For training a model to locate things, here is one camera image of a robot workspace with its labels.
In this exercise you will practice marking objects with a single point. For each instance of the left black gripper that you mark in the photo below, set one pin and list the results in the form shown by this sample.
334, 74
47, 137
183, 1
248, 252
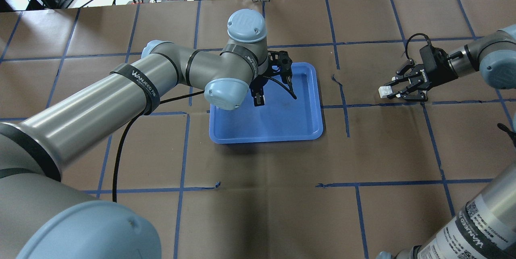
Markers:
256, 88

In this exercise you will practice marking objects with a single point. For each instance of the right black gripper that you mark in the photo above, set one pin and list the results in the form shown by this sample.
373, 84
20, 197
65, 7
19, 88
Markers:
430, 76

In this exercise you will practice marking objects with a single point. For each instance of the white building block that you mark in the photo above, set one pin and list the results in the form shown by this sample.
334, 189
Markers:
385, 91

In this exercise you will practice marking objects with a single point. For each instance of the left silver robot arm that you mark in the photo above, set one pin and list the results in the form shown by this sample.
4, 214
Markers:
42, 218

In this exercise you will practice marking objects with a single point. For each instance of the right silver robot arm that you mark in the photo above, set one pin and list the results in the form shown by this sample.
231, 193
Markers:
485, 227

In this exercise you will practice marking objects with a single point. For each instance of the blue plastic tray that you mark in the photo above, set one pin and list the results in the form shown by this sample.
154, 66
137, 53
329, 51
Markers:
282, 118

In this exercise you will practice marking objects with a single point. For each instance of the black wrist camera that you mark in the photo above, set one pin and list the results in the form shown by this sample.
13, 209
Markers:
280, 64

